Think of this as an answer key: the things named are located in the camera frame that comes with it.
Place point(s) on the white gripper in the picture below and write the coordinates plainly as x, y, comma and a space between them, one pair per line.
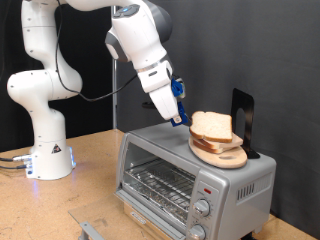
160, 93

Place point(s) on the white bread slice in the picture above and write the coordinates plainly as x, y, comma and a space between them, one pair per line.
211, 126

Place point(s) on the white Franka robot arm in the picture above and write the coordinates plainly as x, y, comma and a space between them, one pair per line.
46, 133

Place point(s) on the silver oven knob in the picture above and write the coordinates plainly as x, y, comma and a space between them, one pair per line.
197, 232
201, 207

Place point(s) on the silver toaster oven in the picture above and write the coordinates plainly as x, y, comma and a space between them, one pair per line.
233, 200

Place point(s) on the oval wooden plate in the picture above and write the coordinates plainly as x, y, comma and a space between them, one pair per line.
206, 158

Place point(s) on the metal pole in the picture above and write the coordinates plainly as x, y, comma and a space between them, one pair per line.
115, 113

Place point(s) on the black metal bookend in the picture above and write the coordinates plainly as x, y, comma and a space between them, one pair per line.
248, 110

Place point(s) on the gray backdrop curtain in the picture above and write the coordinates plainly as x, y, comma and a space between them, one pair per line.
266, 50

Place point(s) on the black backdrop curtain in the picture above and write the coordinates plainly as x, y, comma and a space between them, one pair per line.
10, 50

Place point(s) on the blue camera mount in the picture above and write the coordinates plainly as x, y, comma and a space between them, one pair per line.
176, 88

